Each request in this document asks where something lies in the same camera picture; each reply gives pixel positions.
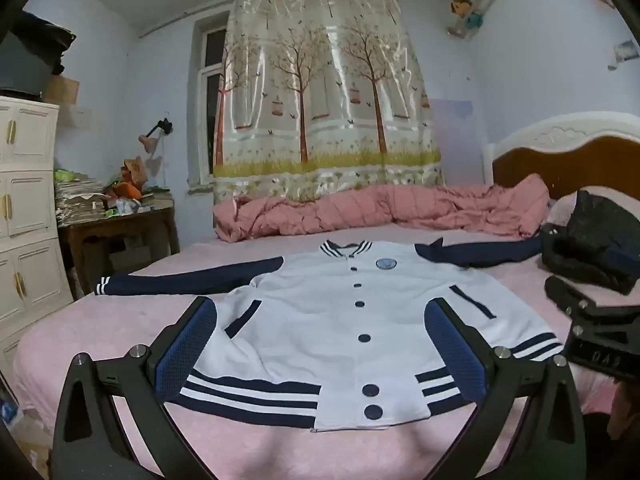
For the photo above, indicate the torn pink wall paper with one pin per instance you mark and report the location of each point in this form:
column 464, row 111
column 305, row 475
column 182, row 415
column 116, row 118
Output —
column 600, row 0

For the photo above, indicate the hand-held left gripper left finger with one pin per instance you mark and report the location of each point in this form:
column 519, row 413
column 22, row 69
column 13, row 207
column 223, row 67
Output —
column 192, row 340

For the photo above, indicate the wooden desk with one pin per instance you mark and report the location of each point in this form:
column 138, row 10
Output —
column 100, row 240

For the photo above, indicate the blue wall poster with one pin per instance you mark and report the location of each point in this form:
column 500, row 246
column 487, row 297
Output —
column 625, row 54

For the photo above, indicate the white and wooden headboard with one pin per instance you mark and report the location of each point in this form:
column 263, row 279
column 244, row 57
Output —
column 565, row 132

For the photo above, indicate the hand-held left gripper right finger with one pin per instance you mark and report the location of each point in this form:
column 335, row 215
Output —
column 452, row 345

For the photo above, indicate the bed with pink sheet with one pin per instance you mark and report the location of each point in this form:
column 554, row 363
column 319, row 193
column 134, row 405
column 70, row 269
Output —
column 125, row 320

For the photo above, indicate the orange plush toy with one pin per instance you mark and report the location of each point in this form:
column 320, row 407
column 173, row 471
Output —
column 127, row 187

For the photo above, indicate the pink desk lamp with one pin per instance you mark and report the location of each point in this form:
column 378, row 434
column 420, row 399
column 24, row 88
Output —
column 149, row 141

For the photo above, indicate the pale purple wall sheet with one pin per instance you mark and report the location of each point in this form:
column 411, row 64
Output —
column 450, row 130

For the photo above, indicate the white and navy baseball jacket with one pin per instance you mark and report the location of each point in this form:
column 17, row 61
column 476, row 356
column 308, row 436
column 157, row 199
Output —
column 320, row 320

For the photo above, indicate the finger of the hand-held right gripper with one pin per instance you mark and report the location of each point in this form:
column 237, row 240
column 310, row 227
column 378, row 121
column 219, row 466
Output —
column 565, row 292
column 607, row 322

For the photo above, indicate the pink quilt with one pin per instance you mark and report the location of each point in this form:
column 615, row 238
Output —
column 350, row 210

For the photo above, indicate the white drawer cabinet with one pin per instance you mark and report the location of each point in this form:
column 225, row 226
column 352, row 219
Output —
column 30, row 200

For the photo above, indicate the hanging doll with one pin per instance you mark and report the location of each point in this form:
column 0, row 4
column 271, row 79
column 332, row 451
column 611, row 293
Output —
column 460, row 6

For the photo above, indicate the black clothes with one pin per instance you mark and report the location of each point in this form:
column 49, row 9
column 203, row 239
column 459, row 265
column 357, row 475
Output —
column 595, row 240

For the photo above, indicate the tree print curtain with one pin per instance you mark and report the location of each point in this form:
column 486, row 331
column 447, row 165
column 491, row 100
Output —
column 325, row 110

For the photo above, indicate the black bag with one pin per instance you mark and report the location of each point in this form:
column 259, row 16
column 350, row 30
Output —
column 30, row 55

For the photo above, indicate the white framed window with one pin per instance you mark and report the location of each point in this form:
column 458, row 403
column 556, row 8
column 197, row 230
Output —
column 207, row 85

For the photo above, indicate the cardboard box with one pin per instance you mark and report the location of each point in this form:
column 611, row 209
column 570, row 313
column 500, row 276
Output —
column 62, row 90

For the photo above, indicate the stack of papers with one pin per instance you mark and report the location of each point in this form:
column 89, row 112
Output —
column 80, row 202

